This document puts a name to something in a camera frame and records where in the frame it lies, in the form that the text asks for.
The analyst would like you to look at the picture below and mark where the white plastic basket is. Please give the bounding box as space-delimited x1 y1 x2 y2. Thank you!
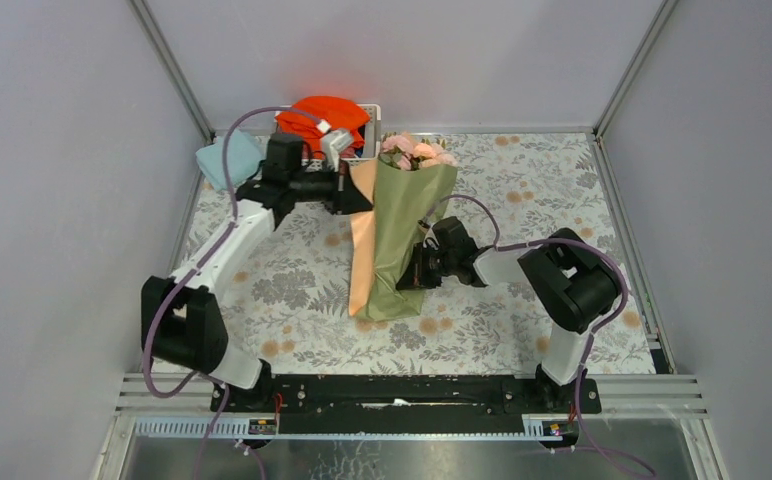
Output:
274 96 382 164

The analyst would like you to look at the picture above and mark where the pink fake flower stem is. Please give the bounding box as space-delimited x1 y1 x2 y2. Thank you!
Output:
390 154 416 171
378 134 415 163
412 142 444 159
419 153 458 168

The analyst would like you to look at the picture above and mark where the green and orange wrapping paper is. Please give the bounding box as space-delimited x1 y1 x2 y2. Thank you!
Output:
348 133 458 322

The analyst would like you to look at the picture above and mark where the orange cloth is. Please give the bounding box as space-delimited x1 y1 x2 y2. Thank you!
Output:
275 96 371 158

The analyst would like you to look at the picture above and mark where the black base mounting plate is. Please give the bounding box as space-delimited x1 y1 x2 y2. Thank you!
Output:
210 374 602 436

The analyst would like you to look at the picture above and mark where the light blue folded towel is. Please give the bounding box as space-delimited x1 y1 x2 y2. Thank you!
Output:
195 130 265 192

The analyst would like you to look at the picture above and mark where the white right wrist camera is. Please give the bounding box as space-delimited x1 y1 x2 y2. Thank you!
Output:
418 220 435 243

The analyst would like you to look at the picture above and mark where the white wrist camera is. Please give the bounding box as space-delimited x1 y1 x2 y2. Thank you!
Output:
320 128 354 165
418 220 435 243

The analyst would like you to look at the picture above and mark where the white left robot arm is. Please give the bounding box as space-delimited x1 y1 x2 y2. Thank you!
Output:
141 129 373 390

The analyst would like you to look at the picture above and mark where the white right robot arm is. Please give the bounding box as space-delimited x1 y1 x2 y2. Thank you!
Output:
396 217 629 386

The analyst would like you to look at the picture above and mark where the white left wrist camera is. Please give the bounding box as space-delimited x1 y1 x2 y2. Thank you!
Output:
320 128 354 165

